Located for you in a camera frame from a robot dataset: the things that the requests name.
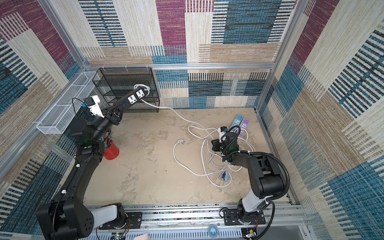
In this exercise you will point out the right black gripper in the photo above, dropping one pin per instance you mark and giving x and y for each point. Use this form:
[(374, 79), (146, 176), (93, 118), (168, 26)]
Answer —
[(217, 145)]

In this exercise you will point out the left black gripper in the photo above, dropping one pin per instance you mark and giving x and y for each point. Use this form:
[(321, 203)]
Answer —
[(113, 117)]

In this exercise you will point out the teal power strip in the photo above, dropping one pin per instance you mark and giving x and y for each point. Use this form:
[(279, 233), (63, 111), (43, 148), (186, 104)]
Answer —
[(237, 121)]

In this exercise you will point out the black power strip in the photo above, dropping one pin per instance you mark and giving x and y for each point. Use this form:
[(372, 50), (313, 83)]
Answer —
[(131, 98)]

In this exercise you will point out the purple power strip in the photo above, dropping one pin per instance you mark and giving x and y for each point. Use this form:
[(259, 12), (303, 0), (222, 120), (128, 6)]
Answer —
[(243, 125)]

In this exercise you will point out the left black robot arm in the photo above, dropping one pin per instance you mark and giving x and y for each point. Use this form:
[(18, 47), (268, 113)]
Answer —
[(66, 217)]

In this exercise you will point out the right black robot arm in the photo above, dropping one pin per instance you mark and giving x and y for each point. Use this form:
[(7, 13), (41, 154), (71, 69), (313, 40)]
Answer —
[(269, 178)]

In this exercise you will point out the pens in red cup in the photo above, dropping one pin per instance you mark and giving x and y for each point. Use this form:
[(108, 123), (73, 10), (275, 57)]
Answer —
[(107, 142)]

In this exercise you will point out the blue binder clip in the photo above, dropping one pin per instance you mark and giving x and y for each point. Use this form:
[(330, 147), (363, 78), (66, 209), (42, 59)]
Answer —
[(224, 177)]

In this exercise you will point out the red pen cup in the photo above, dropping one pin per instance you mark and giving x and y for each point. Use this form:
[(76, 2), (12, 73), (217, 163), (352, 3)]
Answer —
[(111, 152)]

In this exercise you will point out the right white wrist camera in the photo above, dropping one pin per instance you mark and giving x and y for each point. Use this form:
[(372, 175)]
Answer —
[(222, 132)]

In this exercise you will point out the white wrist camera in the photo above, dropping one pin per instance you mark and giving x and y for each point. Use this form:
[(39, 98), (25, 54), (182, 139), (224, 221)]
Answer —
[(222, 132), (92, 103)]

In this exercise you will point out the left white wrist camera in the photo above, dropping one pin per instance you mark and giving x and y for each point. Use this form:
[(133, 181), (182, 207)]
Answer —
[(92, 103)]

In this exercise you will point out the black wire shelf rack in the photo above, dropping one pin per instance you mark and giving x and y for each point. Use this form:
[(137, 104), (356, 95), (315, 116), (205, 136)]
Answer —
[(114, 83)]

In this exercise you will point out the white mesh wall basket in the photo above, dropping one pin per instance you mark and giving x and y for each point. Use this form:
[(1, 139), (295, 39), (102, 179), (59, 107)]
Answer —
[(59, 116)]

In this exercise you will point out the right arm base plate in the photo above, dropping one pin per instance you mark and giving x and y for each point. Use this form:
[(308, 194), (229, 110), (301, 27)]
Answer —
[(232, 218)]

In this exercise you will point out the aluminium front rail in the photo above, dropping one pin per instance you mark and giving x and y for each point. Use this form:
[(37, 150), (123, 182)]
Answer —
[(191, 222)]

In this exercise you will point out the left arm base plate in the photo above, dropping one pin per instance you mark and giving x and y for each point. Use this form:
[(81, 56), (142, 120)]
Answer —
[(133, 221)]

